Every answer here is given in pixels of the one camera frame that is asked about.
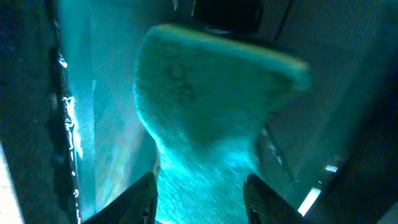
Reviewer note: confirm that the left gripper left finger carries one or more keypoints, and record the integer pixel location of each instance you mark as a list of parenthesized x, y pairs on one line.
[(136, 205)]

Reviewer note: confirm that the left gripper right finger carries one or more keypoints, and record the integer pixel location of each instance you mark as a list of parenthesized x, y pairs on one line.
[(265, 206)]

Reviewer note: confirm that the green sponge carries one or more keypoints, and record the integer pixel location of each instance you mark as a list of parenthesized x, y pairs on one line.
[(204, 99)]

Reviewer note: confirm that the rectangular black sponge tray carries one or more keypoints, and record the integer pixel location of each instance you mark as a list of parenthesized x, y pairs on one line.
[(72, 142)]

